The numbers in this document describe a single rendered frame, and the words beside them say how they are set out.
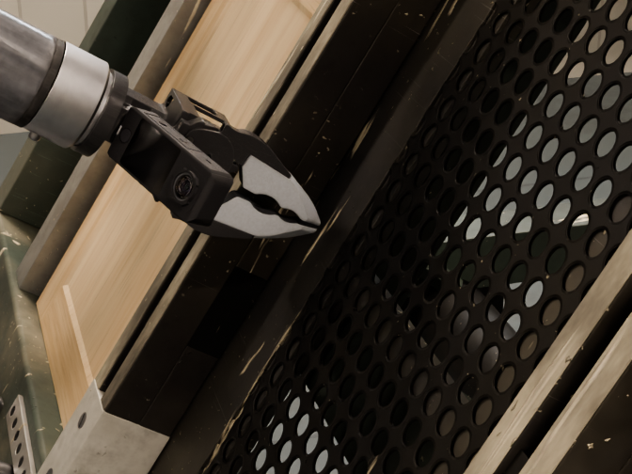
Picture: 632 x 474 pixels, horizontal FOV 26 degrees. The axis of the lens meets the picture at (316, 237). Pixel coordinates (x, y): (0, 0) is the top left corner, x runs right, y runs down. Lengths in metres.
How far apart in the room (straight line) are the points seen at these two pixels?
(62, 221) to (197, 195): 0.73
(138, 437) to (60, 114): 0.35
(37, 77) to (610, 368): 0.53
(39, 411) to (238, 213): 0.46
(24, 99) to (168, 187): 0.13
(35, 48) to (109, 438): 0.39
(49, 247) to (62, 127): 0.69
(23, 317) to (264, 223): 0.62
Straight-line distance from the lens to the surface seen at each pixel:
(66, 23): 4.84
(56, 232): 1.73
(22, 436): 1.48
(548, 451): 0.71
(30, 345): 1.63
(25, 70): 1.05
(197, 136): 1.08
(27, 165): 1.95
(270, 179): 1.11
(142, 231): 1.51
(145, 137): 1.06
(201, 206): 1.01
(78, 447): 1.27
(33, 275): 1.75
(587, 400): 0.70
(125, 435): 1.26
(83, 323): 1.56
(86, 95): 1.06
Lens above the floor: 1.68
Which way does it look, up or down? 25 degrees down
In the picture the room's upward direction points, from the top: straight up
